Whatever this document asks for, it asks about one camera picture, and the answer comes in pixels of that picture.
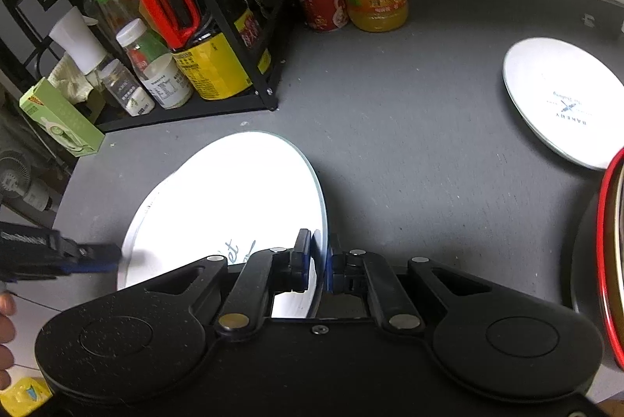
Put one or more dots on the green cardboard box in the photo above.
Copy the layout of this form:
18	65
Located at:
63	117

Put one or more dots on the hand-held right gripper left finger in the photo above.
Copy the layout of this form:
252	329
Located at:
307	268

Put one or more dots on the small clear spice jar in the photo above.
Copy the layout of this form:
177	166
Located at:
126	90

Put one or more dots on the small grey fan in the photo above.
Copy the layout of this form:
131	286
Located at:
22	183

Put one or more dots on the white plate dark crossed print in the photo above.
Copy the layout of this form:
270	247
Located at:
551	90

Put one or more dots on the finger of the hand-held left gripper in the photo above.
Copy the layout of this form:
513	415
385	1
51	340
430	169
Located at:
92	265

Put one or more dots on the black metal rack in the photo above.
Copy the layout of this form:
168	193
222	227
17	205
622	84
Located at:
185	114

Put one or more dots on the crumpled beige cloth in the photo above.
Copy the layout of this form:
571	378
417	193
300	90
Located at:
68	78

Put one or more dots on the red and black bowl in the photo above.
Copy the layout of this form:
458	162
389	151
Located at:
615	251

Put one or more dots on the white cap labelled bottle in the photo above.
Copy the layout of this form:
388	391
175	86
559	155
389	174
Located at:
161	76

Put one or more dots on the person's left hand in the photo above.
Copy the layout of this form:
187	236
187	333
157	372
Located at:
5	329

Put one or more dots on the white cone cap bottle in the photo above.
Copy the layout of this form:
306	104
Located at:
78	37

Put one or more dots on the dark sauce bottle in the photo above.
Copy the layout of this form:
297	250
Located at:
253	37

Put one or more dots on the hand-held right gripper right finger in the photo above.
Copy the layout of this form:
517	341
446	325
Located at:
330	271

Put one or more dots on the yellow packet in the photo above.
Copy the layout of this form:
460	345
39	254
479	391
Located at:
24	397

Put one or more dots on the white dish blue script print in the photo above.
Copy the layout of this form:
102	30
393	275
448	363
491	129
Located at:
273	193

